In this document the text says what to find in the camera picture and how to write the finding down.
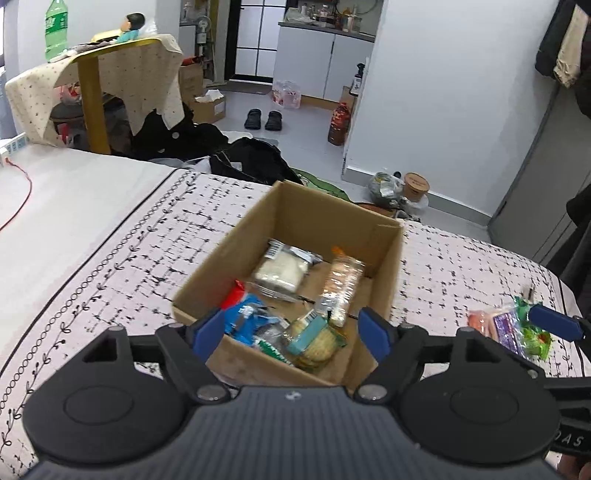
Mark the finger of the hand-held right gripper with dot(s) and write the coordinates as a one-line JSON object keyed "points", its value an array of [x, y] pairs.
{"points": [[554, 322]]}

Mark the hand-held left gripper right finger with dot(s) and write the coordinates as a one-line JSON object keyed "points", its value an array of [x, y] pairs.
{"points": [[374, 332]]}

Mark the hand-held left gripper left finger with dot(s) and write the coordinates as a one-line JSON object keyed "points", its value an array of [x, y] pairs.
{"points": [[207, 330]]}

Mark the green snack packet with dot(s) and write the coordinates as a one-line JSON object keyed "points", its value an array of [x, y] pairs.
{"points": [[533, 339]]}

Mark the shiny blue snack packet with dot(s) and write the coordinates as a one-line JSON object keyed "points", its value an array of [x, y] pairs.
{"points": [[249, 318]]}

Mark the red snack packet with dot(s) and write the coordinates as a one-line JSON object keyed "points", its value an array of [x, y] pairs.
{"points": [[234, 295]]}

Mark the clear orange biscuit packet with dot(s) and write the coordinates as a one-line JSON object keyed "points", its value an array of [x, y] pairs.
{"points": [[341, 281]]}

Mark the teal label cracker packet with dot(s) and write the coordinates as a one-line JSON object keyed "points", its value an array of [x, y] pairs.
{"points": [[314, 339]]}

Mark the green white small packet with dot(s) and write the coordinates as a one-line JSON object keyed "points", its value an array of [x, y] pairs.
{"points": [[272, 350]]}

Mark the orange snack packet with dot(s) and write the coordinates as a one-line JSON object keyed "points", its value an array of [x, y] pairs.
{"points": [[480, 322]]}

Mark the white rice cake packet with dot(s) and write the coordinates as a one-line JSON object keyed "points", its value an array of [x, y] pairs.
{"points": [[279, 270]]}

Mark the grey door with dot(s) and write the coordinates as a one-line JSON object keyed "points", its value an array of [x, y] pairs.
{"points": [[531, 184]]}

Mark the clear plastic trash bag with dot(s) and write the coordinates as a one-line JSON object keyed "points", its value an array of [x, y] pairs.
{"points": [[385, 189]]}

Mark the brown paper tub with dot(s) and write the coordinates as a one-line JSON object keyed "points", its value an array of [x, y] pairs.
{"points": [[416, 185]]}

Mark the green floor mat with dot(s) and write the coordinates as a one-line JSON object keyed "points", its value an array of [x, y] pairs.
{"points": [[323, 184]]}

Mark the black bag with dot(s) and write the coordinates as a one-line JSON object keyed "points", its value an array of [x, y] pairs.
{"points": [[254, 161]]}

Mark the white bed sheet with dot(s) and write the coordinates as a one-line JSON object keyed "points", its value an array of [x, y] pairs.
{"points": [[69, 207]]}

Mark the black clothing pile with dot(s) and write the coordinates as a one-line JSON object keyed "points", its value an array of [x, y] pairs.
{"points": [[184, 138]]}

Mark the red oil bottle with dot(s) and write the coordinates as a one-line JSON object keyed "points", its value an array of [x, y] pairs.
{"points": [[339, 124]]}

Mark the cardboard box with white paper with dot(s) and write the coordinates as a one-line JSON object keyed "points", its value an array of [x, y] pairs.
{"points": [[210, 110]]}

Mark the pink plastic bottle pack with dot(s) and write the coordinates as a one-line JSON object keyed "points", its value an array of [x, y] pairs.
{"points": [[286, 94]]}

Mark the tall brown cardboard box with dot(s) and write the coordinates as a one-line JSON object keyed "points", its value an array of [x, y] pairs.
{"points": [[190, 81]]}

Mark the yellow wooden table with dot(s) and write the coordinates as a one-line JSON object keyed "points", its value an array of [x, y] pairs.
{"points": [[92, 106]]}

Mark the black spray bottle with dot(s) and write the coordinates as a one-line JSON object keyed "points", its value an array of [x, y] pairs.
{"points": [[358, 81]]}

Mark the yellow side table with cloth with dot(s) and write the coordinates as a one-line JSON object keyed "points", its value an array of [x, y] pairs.
{"points": [[152, 78]]}

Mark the white power strip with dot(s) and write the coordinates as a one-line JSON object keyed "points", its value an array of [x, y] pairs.
{"points": [[11, 146]]}

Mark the black hanging jacket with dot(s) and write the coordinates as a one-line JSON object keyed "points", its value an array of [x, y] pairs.
{"points": [[547, 50]]}

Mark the beige hanging garment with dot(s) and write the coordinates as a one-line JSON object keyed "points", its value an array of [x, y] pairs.
{"points": [[570, 50]]}

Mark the white kitchen cabinet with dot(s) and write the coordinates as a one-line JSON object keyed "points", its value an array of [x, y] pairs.
{"points": [[304, 60]]}

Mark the dark framed glass door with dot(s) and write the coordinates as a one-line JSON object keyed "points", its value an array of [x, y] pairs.
{"points": [[258, 41]]}

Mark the standing fan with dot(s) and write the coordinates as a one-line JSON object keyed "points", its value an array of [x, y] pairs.
{"points": [[203, 25]]}

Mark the dark haired doll figure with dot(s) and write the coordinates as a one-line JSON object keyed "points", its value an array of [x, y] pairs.
{"points": [[131, 25]]}

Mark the row of countertop bottles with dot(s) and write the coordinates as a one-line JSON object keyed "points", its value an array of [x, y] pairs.
{"points": [[332, 16]]}

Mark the green plastic bottle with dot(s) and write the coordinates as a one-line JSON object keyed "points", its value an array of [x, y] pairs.
{"points": [[55, 32]]}

